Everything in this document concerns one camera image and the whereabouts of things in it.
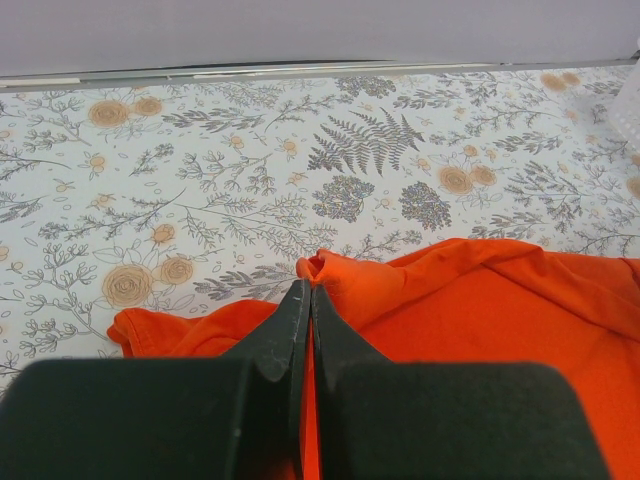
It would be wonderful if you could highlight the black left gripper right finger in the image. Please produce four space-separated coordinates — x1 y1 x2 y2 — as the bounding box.
311 287 610 479

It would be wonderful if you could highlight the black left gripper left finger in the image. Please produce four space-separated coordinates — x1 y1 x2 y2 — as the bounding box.
1 280 311 479

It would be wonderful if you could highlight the orange t shirt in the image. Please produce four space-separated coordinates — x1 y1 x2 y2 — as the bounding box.
106 237 640 480

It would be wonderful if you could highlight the floral patterned table mat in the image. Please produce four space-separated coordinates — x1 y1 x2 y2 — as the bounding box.
1 66 639 386

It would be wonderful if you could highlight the white plastic basket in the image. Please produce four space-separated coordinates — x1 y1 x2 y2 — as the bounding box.
609 62 640 150

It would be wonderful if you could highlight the aluminium frame rail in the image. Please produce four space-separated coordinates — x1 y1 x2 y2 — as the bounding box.
1 53 639 93

